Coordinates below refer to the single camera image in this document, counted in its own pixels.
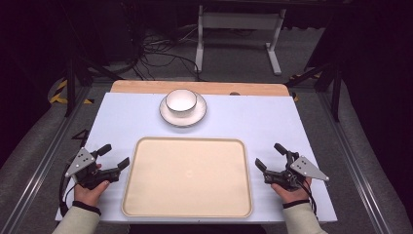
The white table mat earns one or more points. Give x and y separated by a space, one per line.
259 123

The white saucer plate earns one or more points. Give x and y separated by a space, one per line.
183 119

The beige plastic tray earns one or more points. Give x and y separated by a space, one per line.
188 177

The person's left hand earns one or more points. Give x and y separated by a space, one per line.
89 191

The white bowl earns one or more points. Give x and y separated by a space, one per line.
181 101

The aluminium rail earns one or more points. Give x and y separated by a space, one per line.
354 162
35 172

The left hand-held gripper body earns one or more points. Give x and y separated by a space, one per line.
85 165

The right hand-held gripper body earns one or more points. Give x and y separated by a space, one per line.
296 172

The white metal stand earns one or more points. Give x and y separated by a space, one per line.
240 22

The black tripod stand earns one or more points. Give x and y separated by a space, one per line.
328 78
78 71

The person's right hand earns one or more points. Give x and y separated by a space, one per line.
292 192

